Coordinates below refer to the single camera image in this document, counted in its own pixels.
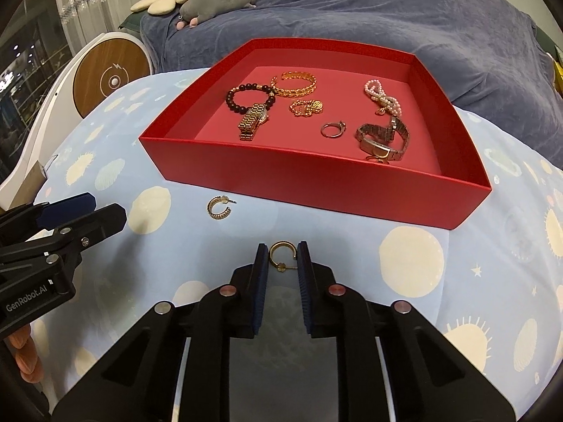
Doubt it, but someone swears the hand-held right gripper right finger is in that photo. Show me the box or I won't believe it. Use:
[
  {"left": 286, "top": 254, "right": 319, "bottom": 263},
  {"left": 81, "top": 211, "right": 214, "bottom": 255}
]
[{"left": 297, "top": 241, "right": 515, "bottom": 422}]

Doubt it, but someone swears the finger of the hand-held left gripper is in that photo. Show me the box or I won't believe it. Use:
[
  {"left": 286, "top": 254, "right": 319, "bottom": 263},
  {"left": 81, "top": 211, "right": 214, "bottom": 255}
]
[
  {"left": 0, "top": 192, "right": 96, "bottom": 240},
  {"left": 26, "top": 203, "right": 127, "bottom": 269}
]

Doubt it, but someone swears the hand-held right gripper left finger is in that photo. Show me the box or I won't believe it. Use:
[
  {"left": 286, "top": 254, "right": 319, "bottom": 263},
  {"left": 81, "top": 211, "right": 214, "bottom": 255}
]
[{"left": 52, "top": 243, "right": 270, "bottom": 422}]

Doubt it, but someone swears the plain gold hoop earring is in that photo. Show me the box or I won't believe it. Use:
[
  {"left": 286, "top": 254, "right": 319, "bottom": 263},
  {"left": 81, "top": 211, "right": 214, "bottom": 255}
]
[{"left": 269, "top": 241, "right": 300, "bottom": 273}]

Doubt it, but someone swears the red box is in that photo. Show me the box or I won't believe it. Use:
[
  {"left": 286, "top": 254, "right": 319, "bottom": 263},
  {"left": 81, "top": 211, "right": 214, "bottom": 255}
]
[{"left": 139, "top": 38, "right": 492, "bottom": 230}]

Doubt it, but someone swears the silver ring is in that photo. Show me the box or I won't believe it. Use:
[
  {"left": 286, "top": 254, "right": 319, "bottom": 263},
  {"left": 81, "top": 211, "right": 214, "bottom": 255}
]
[{"left": 320, "top": 120, "right": 348, "bottom": 139}]

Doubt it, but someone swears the gold watch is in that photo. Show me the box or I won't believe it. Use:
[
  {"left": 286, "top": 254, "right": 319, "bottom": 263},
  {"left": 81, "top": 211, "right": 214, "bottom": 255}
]
[{"left": 239, "top": 102, "right": 270, "bottom": 142}]

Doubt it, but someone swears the dark bead bracelet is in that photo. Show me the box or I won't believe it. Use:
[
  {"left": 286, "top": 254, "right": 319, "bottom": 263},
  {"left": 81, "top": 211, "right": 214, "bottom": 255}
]
[{"left": 226, "top": 83, "right": 277, "bottom": 115}]

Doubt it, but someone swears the gold chain bracelet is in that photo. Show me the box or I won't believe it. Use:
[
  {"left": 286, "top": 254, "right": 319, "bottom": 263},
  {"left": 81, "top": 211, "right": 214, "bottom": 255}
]
[{"left": 289, "top": 99, "right": 324, "bottom": 119}]

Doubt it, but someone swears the person's left hand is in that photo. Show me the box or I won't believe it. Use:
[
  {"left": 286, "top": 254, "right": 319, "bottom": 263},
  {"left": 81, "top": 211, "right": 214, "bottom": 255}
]
[{"left": 9, "top": 329, "right": 45, "bottom": 381}]

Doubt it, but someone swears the studded gold hoop earring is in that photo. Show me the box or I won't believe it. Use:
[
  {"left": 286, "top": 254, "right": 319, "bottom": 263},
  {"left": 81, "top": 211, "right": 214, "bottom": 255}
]
[{"left": 207, "top": 196, "right": 238, "bottom": 221}]

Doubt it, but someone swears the white round wood-panel device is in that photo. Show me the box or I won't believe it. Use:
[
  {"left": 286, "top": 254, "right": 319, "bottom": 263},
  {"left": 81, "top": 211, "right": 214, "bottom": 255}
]
[{"left": 0, "top": 31, "right": 154, "bottom": 212}]

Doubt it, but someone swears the dark window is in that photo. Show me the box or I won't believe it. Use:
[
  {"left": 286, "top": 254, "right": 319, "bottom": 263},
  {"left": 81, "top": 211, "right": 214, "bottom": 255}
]
[{"left": 0, "top": 0, "right": 71, "bottom": 110}]

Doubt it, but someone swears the dark green sofa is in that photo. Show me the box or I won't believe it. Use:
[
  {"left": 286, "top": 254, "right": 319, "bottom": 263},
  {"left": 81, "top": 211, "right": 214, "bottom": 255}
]
[{"left": 121, "top": 11, "right": 563, "bottom": 60}]

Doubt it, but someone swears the grey plush toy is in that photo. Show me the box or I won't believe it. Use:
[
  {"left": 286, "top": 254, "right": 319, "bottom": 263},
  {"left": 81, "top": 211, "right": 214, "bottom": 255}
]
[{"left": 176, "top": 0, "right": 258, "bottom": 29}]

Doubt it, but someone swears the blue-grey blanket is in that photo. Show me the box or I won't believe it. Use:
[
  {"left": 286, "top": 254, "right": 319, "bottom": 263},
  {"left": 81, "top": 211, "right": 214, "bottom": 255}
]
[{"left": 140, "top": 0, "right": 557, "bottom": 113}]

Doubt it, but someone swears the gold cuff bracelet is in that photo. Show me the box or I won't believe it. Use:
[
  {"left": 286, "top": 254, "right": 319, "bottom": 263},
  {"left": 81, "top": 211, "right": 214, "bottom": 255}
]
[{"left": 270, "top": 70, "right": 317, "bottom": 98}]

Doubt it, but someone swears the pearl bracelet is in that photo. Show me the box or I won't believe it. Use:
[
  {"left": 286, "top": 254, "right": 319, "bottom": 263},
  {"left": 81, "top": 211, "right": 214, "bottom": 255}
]
[{"left": 363, "top": 79, "right": 403, "bottom": 116}]

